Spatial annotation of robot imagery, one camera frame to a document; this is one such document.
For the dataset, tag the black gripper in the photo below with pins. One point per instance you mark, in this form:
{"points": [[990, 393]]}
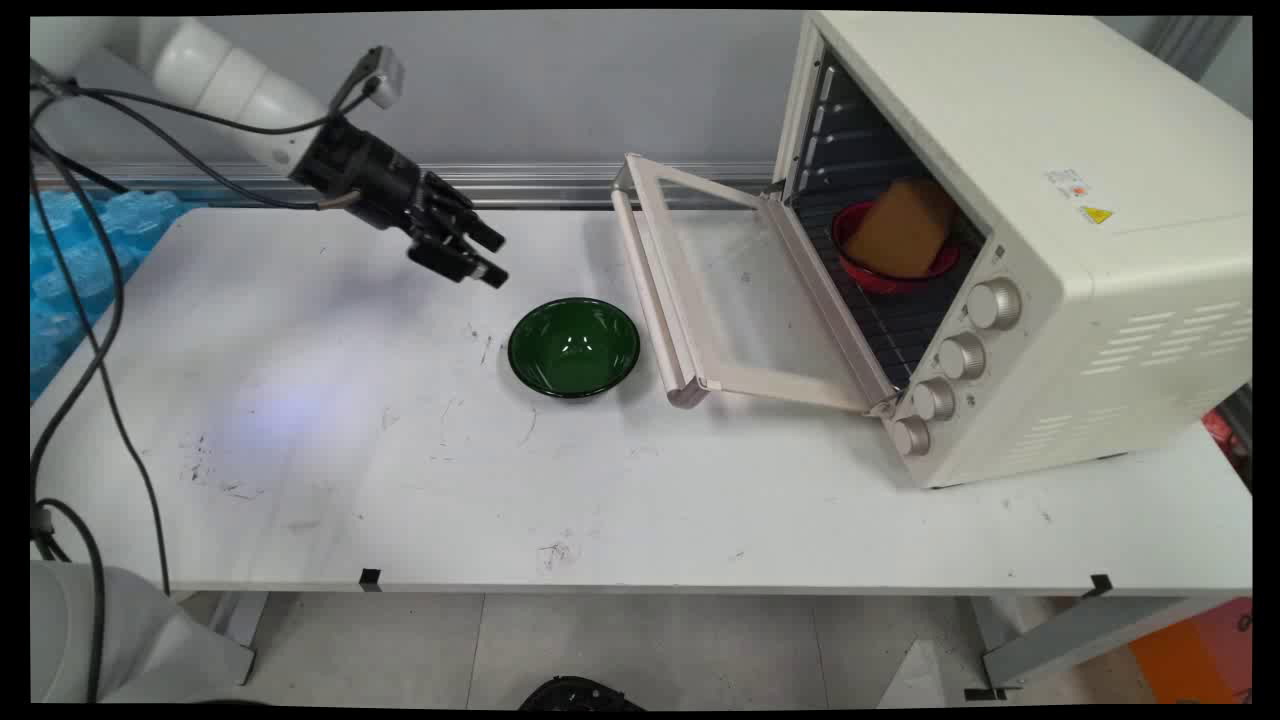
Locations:
{"points": [[362, 175]]}

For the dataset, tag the brown bread slice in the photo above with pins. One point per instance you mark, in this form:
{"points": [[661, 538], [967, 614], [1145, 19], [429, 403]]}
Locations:
{"points": [[900, 228]]}

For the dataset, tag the orange box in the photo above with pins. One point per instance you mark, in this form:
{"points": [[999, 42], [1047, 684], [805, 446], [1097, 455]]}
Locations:
{"points": [[1195, 655]]}

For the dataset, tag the grey table leg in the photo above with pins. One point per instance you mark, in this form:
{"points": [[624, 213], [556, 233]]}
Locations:
{"points": [[1090, 630]]}

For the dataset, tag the blue bubble wrap sheet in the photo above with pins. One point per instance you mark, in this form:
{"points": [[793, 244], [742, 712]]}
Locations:
{"points": [[80, 270]]}

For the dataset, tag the black round object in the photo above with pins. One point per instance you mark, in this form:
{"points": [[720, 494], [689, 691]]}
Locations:
{"points": [[580, 695]]}

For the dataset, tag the glass oven door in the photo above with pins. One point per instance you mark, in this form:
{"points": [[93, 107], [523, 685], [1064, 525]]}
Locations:
{"points": [[730, 290]]}

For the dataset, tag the red bowl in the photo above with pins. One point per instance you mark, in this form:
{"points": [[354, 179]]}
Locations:
{"points": [[880, 270]]}

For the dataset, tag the cream toaster oven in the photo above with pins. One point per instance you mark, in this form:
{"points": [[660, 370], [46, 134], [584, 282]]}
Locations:
{"points": [[1040, 240]]}

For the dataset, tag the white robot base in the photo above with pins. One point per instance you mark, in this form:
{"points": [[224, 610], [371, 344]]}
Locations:
{"points": [[120, 640]]}

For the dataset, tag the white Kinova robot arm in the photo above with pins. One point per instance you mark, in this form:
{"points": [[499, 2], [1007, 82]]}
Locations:
{"points": [[228, 82]]}

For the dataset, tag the green enamel bowl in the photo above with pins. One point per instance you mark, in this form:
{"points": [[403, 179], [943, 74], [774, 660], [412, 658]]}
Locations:
{"points": [[574, 347]]}

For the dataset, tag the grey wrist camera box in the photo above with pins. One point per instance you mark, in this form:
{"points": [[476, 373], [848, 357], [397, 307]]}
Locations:
{"points": [[381, 75]]}

